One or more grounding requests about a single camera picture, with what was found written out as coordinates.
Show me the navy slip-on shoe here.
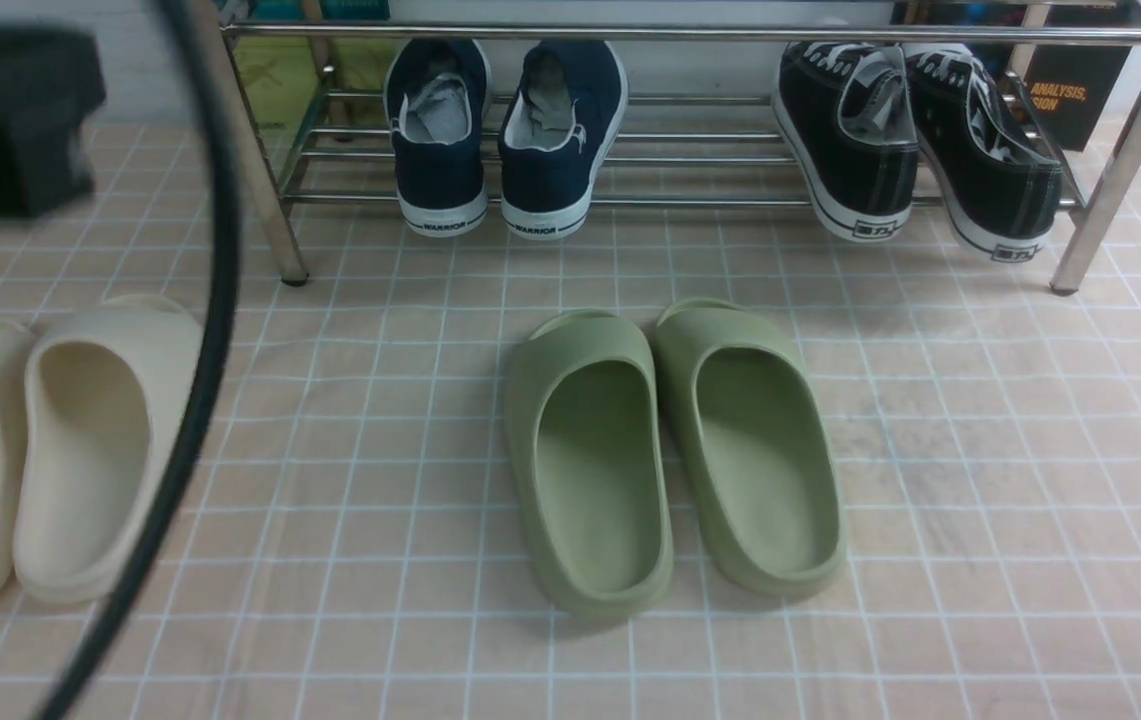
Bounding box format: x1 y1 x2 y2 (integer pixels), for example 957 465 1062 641
382 38 492 238
497 40 629 241

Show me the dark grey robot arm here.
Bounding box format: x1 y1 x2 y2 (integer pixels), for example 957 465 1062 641
0 21 107 223

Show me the silver metal shoe rack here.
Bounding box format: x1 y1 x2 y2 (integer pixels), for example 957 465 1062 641
192 1 1141 297

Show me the left green foam slide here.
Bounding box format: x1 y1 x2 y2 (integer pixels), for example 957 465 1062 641
503 309 674 623

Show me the green foam slide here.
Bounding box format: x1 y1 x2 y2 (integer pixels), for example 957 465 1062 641
503 309 674 623
652 299 845 600

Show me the right green foam slide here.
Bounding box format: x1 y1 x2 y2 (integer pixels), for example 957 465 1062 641
652 299 845 600

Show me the left black canvas sneaker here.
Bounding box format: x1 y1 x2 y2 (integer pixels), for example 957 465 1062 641
771 41 919 243

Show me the black canvas sneaker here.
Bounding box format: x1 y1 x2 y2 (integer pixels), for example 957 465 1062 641
771 41 919 243
903 45 1065 264

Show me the teal yellow-green box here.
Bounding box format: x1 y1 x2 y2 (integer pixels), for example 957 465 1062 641
232 1 396 135

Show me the right black canvas sneaker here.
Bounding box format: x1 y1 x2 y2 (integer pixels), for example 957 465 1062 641
903 45 1065 264

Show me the right cream foam slide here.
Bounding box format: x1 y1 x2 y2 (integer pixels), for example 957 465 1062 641
13 293 203 605

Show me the black book orange text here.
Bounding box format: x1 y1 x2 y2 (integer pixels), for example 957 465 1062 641
1006 1 1131 152

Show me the black cable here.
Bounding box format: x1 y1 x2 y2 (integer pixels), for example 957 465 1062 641
35 0 244 720

